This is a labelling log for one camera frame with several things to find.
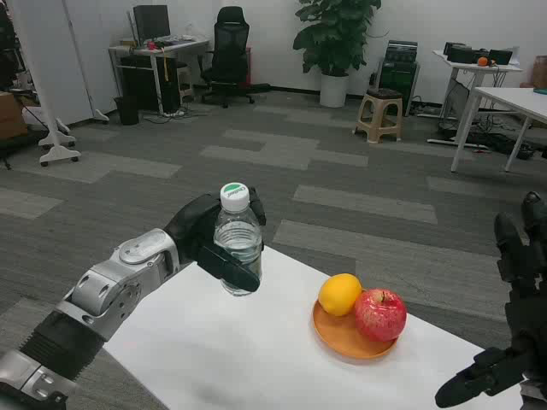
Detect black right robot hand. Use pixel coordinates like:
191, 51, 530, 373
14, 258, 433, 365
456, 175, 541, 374
434, 190, 547, 409

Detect small beige plastic stool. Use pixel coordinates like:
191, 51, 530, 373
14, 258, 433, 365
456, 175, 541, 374
176, 62, 194, 104

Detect black equipment rack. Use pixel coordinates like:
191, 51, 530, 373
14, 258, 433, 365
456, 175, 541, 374
0, 0, 21, 93

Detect tangled black floor cables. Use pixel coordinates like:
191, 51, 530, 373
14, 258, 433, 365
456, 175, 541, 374
439, 113, 547, 161

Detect beige stool dark cushion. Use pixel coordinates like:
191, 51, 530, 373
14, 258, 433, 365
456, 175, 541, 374
353, 87, 404, 144

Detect black equipment box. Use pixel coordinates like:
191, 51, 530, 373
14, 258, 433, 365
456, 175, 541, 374
488, 49, 514, 67
443, 41, 476, 63

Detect black office chair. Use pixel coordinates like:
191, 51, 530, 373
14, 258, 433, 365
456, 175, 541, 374
199, 6, 271, 108

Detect white office desk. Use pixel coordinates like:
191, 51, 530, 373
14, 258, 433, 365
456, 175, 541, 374
108, 38, 211, 116

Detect clear plastic water bottle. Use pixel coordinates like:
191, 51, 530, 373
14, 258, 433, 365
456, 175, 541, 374
212, 182, 263, 297

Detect potted green plant white pot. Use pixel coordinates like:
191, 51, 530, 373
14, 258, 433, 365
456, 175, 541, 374
292, 0, 384, 108

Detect black desk cabinet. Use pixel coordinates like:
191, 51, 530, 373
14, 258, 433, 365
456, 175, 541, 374
119, 57, 181, 114

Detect black green equipment case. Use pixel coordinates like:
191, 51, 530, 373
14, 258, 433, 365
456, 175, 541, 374
385, 40, 419, 63

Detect white desk with T-legs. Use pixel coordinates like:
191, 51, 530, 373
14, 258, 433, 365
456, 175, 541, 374
426, 50, 525, 149

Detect black computer monitor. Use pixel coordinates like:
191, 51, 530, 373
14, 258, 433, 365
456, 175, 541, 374
132, 4, 172, 44

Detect black green equipment cabinet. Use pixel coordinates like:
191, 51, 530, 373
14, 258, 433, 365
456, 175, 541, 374
379, 61, 421, 117

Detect red apple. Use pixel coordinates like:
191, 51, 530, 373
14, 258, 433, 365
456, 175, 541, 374
353, 288, 408, 343

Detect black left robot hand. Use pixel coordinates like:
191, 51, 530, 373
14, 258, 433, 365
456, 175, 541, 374
163, 186, 267, 294

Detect grey flat panel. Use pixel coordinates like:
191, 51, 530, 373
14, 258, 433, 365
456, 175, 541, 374
444, 79, 472, 126

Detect brown cardboard box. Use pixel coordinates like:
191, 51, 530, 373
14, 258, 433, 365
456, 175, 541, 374
0, 91, 29, 141

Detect yellow lemon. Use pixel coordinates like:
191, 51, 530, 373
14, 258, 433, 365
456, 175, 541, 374
318, 272, 363, 318

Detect white wheeled partition screen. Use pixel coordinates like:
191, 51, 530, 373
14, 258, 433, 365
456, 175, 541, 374
63, 0, 119, 126
10, 0, 94, 167

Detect white rectangular table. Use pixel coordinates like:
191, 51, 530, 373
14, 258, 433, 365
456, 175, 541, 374
450, 86, 547, 173

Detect orange round plate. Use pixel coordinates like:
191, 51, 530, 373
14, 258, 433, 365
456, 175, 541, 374
312, 298, 401, 364

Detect black trash bin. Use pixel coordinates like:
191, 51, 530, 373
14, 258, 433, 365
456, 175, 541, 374
113, 95, 140, 126

